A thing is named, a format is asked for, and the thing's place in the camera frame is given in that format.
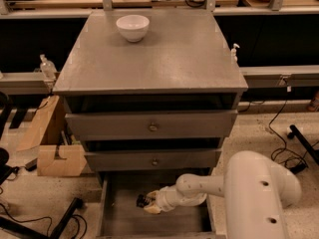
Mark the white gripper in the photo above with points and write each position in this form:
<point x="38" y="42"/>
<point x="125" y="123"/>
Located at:
<point x="162" y="198"/>

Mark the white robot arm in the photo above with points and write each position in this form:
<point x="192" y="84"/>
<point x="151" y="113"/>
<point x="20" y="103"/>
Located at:
<point x="255" y="189"/>

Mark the grey open bottom drawer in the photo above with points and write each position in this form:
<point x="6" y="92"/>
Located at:
<point x="121" y="218"/>

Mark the grey middle drawer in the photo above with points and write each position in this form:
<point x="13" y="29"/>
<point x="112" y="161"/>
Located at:
<point x="152" y="159"/>

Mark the grey top drawer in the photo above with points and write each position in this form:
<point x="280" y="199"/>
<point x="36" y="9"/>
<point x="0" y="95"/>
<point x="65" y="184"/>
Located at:
<point x="161" y="125"/>

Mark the grey drawer cabinet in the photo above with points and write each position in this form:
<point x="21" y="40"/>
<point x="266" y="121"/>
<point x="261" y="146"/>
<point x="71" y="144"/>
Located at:
<point x="181" y="65"/>

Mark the cardboard box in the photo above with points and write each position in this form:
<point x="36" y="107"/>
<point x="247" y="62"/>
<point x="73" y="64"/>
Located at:
<point x="44" y="135"/>

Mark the black stand leg right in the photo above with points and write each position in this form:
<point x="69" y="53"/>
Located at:
<point x="314" y="153"/>

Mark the small white pump bottle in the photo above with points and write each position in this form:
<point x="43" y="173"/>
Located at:
<point x="233" y="52"/>

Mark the clear sanitizer bottle left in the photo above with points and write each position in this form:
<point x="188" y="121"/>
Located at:
<point x="48" y="68"/>

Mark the white ceramic bowl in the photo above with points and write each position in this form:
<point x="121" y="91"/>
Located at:
<point x="133" y="27"/>

